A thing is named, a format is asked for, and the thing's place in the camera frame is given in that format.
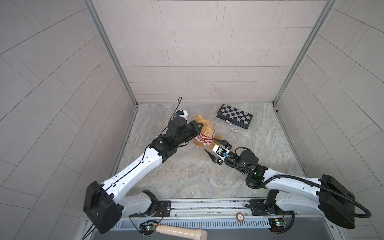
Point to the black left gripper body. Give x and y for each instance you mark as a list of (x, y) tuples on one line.
[(188, 133)]

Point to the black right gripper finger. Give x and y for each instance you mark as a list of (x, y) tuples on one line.
[(221, 142), (212, 156)]

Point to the red white striped knit sweater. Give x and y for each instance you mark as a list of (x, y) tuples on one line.
[(201, 139)]

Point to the tan plush teddy bear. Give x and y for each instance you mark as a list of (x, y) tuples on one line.
[(207, 130)]

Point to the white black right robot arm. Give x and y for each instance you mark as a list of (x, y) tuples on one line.
[(323, 196)]

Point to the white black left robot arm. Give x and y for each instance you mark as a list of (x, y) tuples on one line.
[(105, 204)]

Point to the folded black chess board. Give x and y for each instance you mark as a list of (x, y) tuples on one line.
[(235, 116)]

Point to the red white poker chip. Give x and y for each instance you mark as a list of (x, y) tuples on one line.
[(240, 217)]

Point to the right green circuit board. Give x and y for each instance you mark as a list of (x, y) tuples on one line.
[(277, 225)]

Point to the green circuit board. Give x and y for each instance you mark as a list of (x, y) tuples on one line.
[(148, 228), (277, 225)]

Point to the left green circuit board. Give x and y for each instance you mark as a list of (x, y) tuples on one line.
[(148, 228)]

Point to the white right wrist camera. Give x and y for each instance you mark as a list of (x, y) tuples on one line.
[(221, 152)]

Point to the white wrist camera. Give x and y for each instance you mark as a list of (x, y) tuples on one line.
[(221, 152), (181, 113)]

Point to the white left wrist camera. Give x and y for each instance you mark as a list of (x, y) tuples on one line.
[(181, 113)]

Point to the beige wooden handle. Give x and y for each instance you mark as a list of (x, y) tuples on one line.
[(192, 234)]

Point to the aluminium front rail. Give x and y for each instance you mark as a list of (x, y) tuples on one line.
[(218, 218)]

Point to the aluminium corner frame post left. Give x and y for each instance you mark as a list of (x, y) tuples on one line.
[(90, 7)]

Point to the aluminium corner frame post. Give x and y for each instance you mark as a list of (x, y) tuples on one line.
[(90, 7), (325, 13)]

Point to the aluminium corner frame post right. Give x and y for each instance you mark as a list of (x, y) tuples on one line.
[(325, 13)]

